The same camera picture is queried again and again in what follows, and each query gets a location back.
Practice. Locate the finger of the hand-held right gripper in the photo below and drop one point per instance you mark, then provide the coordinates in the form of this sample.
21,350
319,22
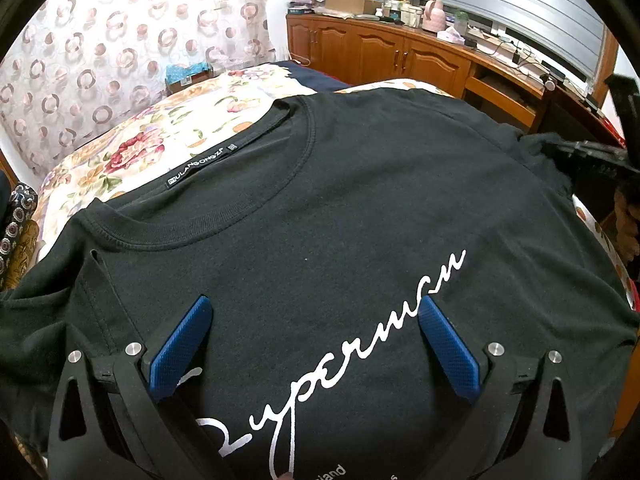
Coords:
595,159

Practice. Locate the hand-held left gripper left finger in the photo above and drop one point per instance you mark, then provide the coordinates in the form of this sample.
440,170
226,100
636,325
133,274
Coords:
177,350

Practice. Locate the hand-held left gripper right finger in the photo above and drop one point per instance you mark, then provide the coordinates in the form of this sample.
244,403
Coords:
450,350

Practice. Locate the black printed t-shirt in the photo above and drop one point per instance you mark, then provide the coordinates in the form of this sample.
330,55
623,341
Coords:
325,210

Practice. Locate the person's right hand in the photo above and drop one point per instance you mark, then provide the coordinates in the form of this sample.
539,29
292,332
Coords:
629,225

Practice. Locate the red box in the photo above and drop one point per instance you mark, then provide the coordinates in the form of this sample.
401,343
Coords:
612,127

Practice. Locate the white power strip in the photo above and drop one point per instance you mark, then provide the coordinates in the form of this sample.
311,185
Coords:
495,46

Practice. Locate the grey window blind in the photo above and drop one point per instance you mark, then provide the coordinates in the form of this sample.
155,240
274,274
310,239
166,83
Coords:
500,5

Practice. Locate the clear jar green lid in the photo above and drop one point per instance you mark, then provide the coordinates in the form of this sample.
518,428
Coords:
461,21

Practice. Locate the pink tissue pack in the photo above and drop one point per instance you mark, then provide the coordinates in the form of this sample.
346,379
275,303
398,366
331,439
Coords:
452,35

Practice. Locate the rose floral blanket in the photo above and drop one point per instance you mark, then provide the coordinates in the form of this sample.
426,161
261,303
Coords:
100,170

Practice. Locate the dark gold embroidered cloth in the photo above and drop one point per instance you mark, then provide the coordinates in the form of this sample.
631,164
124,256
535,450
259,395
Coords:
17,230

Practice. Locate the wooden cabinet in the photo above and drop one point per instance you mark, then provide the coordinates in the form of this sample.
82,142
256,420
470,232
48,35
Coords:
380,55

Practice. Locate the row of cosmetic bottles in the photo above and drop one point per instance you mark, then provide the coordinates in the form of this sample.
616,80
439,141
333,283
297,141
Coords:
405,10

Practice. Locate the orange fruit print blanket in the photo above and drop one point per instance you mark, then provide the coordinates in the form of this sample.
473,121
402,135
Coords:
235,115

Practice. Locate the small brown box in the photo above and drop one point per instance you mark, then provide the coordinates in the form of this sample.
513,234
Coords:
187,85

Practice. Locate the blue plastic bag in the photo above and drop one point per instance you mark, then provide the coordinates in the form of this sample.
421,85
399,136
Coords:
187,70

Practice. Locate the open cardboard box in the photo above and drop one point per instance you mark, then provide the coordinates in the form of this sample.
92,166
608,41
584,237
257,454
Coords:
350,4

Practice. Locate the navy bed sheet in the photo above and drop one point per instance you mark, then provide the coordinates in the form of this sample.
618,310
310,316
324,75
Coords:
310,76

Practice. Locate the circle pattern sheer curtain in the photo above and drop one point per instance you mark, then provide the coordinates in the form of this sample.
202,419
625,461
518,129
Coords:
100,35

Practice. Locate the wooden window frame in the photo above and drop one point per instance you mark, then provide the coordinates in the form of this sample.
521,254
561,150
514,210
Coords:
604,65

